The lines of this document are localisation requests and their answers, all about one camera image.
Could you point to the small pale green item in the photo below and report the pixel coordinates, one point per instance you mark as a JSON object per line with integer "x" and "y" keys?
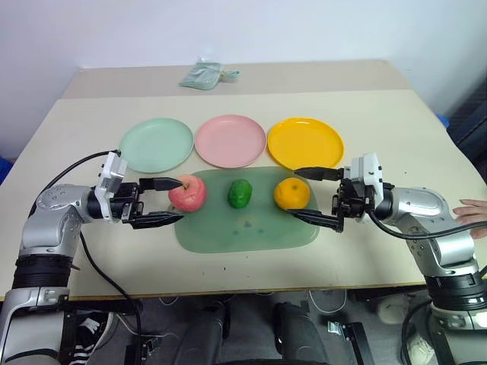
{"x": 230, "y": 75}

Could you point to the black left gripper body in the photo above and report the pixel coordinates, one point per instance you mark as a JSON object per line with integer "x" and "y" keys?
{"x": 127, "y": 201}

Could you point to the person's bare hand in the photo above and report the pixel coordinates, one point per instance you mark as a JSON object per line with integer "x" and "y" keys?
{"x": 473, "y": 216}

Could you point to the blue plastic object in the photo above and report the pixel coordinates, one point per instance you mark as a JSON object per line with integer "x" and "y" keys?
{"x": 444, "y": 121}
{"x": 5, "y": 169}

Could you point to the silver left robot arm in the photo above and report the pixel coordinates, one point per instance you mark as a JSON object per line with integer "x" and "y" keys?
{"x": 49, "y": 224}

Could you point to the dark rounded shape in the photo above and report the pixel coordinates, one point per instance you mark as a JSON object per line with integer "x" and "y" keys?
{"x": 300, "y": 334}

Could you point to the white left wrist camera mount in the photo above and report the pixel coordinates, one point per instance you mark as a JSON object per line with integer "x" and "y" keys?
{"x": 112, "y": 173}

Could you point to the green cutting mat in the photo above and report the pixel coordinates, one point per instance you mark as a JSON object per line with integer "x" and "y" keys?
{"x": 247, "y": 235}

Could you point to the black bag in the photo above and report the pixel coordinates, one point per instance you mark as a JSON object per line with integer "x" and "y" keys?
{"x": 470, "y": 121}

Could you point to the black metal bracket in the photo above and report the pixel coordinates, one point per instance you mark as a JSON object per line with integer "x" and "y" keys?
{"x": 352, "y": 338}

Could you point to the orange fruit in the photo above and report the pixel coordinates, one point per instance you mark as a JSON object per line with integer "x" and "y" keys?
{"x": 292, "y": 194}

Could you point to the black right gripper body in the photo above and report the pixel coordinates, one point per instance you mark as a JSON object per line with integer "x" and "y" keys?
{"x": 352, "y": 199}

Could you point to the green pepper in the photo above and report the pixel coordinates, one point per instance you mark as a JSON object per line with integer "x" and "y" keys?
{"x": 239, "y": 194}

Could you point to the black white striped shoe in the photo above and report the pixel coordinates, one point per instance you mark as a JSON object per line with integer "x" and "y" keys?
{"x": 85, "y": 338}

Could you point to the yellow plate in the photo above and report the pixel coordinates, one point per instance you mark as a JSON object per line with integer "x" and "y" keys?
{"x": 304, "y": 142}

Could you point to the black metal table frame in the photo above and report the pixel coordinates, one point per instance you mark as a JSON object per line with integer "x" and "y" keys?
{"x": 99, "y": 306}

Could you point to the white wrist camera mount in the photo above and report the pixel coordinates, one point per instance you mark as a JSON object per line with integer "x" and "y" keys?
{"x": 112, "y": 173}
{"x": 367, "y": 171}

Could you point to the mint green plate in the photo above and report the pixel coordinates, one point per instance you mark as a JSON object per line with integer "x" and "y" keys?
{"x": 156, "y": 144}

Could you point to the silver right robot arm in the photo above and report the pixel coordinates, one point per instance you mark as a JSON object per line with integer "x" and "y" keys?
{"x": 430, "y": 213}

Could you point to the pale green plastic packet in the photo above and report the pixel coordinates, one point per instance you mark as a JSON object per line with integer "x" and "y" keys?
{"x": 199, "y": 76}

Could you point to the pink plate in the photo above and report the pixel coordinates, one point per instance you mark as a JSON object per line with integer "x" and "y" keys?
{"x": 230, "y": 140}

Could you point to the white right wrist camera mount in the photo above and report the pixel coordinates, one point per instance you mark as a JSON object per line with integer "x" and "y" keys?
{"x": 367, "y": 171}

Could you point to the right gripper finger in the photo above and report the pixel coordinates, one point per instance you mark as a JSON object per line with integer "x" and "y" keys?
{"x": 323, "y": 219}
{"x": 321, "y": 173}

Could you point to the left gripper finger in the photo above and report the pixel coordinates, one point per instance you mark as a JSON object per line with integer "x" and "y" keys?
{"x": 156, "y": 219}
{"x": 161, "y": 183}

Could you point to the red apple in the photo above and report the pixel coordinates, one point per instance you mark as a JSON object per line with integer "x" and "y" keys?
{"x": 188, "y": 195}

